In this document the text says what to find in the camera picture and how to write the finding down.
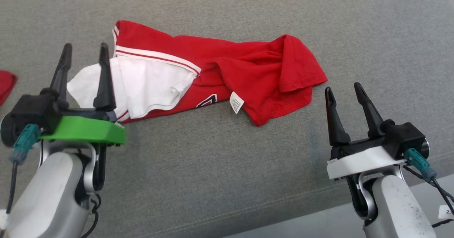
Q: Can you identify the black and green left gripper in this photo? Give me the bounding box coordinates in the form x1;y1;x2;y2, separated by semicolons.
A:
39;42;127;146

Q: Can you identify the left teal plug camera cable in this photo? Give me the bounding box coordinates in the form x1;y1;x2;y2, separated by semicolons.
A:
5;124;41;214

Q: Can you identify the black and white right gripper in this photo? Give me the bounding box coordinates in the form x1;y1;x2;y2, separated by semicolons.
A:
325;82;407;180

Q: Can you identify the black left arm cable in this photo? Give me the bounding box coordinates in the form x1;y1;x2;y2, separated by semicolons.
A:
79;194;100;238

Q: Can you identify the small red cloth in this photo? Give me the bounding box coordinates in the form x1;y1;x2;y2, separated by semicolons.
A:
0;70;18;106

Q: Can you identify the teal plug camera cable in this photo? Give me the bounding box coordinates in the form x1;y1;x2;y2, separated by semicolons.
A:
404;148;454;205
5;124;41;214

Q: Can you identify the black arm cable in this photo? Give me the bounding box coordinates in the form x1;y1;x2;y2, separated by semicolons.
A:
79;194;100;238
431;218;454;228

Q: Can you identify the red jersey shirt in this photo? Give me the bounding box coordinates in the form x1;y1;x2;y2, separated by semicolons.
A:
67;20;328;127

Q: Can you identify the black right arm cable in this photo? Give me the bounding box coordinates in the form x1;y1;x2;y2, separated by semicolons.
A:
431;218;454;228

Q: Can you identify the right teal plug camera cable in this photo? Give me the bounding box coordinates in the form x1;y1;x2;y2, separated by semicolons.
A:
404;148;454;205

